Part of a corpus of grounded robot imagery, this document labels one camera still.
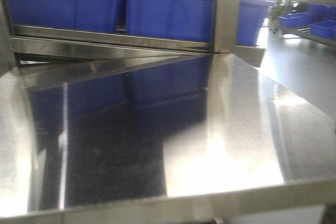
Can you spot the stainless steel shelf frame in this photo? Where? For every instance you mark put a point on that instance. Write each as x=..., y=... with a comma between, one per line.
x=37, y=56

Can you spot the distant blue tray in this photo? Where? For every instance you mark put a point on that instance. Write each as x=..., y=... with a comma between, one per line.
x=296, y=20

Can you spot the blue plastic bin, left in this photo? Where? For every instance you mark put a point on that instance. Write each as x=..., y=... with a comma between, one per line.
x=89, y=15

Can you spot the blue plastic bin, right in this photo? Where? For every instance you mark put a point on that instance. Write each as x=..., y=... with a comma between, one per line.
x=252, y=14

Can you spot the blue plastic bin, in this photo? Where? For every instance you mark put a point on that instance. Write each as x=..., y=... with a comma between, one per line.
x=252, y=14
x=89, y=15
x=171, y=19

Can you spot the grey metal storage rack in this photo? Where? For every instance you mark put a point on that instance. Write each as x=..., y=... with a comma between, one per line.
x=316, y=22

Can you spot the blue plastic bin, middle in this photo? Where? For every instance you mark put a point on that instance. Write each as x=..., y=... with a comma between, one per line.
x=171, y=19

